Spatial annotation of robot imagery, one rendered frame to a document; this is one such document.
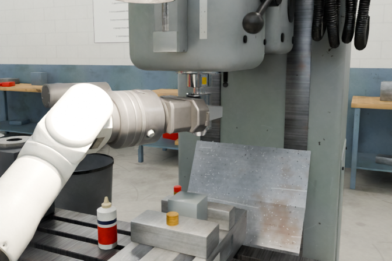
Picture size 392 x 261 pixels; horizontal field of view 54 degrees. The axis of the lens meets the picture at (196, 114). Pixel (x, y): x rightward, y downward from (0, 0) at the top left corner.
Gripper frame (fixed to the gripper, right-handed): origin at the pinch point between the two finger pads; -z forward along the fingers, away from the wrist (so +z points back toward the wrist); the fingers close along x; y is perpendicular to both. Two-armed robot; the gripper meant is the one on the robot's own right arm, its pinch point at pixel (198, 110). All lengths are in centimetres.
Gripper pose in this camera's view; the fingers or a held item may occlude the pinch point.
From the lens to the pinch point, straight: 69.4
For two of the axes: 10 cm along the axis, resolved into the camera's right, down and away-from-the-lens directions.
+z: -7.5, 0.8, -6.6
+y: -0.1, 9.9, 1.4
